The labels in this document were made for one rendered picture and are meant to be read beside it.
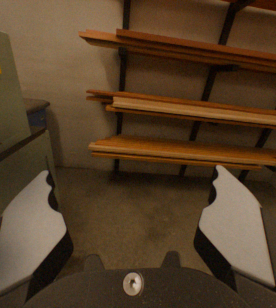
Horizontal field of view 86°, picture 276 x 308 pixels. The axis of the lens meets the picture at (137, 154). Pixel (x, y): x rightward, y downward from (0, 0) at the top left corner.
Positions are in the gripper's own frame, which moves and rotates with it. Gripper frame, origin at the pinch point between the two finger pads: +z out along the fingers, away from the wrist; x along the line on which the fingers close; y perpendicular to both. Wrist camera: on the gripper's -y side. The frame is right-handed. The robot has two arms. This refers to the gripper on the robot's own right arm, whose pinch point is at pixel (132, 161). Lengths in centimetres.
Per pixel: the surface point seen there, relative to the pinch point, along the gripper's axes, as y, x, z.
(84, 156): 93, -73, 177
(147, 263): 126, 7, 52
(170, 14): -59, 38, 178
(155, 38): -31, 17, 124
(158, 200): 128, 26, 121
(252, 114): 29, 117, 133
